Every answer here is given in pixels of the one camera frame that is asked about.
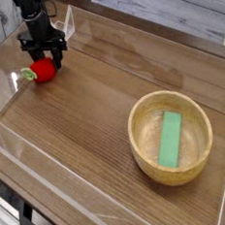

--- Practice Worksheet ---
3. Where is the red plush strawberry toy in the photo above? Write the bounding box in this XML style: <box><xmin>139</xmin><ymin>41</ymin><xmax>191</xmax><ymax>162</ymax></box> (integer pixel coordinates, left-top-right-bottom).
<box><xmin>20</xmin><ymin>57</ymin><xmax>57</xmax><ymax>83</ymax></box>

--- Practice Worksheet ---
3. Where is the wooden bowl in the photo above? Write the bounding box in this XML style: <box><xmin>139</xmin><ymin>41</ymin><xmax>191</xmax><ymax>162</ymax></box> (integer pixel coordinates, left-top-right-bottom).
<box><xmin>127</xmin><ymin>90</ymin><xmax>213</xmax><ymax>186</ymax></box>

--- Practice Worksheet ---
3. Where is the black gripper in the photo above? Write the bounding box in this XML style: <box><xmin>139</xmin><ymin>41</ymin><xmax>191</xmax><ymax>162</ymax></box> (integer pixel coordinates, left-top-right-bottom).
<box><xmin>16</xmin><ymin>28</ymin><xmax>67</xmax><ymax>70</ymax></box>

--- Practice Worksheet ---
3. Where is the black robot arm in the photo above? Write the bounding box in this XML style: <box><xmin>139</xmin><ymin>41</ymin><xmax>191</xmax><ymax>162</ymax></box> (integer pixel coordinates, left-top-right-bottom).
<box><xmin>13</xmin><ymin>0</ymin><xmax>67</xmax><ymax>70</ymax></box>

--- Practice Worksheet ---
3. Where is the green rectangular block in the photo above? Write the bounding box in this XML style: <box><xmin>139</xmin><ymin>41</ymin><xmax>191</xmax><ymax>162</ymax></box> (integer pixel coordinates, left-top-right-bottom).
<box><xmin>157</xmin><ymin>112</ymin><xmax>182</xmax><ymax>168</ymax></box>

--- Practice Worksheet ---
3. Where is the clear acrylic tray wall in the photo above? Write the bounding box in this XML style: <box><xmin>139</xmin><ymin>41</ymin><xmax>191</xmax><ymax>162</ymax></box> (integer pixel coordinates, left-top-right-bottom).
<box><xmin>0</xmin><ymin>122</ymin><xmax>154</xmax><ymax>225</ymax></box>

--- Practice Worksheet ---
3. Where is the clear acrylic corner bracket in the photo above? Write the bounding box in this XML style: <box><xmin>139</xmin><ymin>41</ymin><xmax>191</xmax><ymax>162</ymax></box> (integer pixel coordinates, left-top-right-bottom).
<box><xmin>50</xmin><ymin>6</ymin><xmax>76</xmax><ymax>41</ymax></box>

